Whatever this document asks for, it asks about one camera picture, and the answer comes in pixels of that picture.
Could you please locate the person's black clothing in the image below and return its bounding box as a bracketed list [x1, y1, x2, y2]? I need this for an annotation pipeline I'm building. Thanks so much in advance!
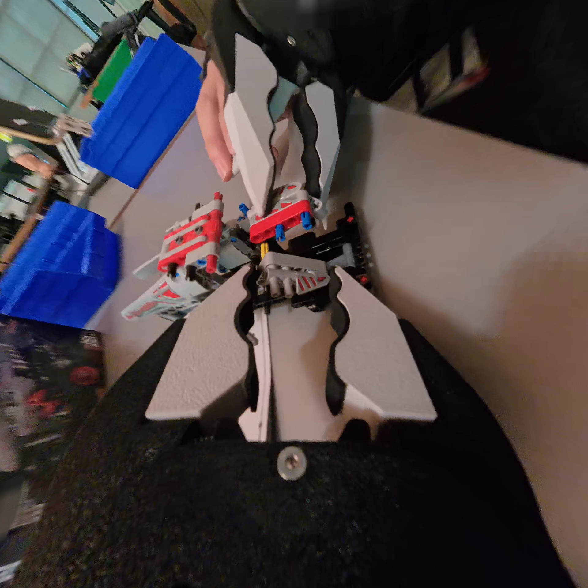
[322, 0, 588, 166]

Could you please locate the green bin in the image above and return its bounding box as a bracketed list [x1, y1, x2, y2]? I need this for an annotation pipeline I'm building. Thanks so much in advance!
[89, 39, 134, 104]

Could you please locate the blue storage bin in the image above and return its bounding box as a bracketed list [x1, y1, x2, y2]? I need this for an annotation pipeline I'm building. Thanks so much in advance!
[0, 200, 122, 329]
[79, 33, 204, 190]

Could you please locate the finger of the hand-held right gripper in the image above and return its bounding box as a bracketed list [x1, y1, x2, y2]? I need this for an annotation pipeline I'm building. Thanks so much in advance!
[223, 33, 280, 217]
[293, 82, 341, 208]

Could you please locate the light grey desk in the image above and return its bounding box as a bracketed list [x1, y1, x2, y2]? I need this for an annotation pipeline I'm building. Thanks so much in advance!
[85, 94, 588, 588]

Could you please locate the white printed paper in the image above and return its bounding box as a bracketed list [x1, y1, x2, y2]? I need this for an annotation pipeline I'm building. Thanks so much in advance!
[53, 115, 92, 138]

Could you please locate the person's right hand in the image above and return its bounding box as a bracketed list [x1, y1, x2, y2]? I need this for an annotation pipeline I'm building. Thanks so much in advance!
[195, 60, 239, 183]

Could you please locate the grey red brick truck model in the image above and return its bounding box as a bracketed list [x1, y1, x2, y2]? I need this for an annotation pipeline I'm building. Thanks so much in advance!
[120, 186, 375, 322]

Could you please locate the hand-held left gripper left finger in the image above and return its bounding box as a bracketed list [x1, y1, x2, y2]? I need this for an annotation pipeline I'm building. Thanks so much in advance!
[145, 263, 260, 430]

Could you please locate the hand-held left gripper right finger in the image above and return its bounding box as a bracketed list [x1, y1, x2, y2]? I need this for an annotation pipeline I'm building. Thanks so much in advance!
[325, 266, 438, 439]

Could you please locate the black toy set box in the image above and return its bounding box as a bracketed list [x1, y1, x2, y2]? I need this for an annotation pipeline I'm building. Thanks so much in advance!
[0, 317, 107, 570]

